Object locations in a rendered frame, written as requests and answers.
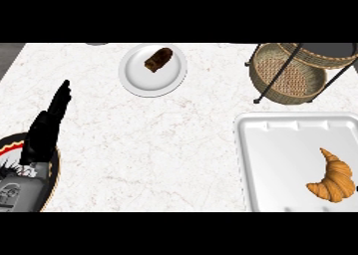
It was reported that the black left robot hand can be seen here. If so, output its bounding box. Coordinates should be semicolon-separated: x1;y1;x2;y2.
18;79;73;167

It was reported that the white round plate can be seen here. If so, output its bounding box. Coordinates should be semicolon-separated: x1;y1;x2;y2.
119;43;188;99

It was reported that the dark brown pastry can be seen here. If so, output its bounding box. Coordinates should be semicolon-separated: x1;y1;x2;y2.
144;47;175;74

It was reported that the wicker tiered basket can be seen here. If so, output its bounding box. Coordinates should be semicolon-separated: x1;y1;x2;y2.
243;43;358;106

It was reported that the golden croissant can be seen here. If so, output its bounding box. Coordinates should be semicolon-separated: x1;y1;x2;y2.
305;147;357;204

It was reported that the white tray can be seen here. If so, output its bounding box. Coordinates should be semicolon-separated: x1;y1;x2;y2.
232;111;358;213

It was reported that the black patterned plate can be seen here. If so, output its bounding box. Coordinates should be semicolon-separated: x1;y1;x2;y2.
0;131;62;213

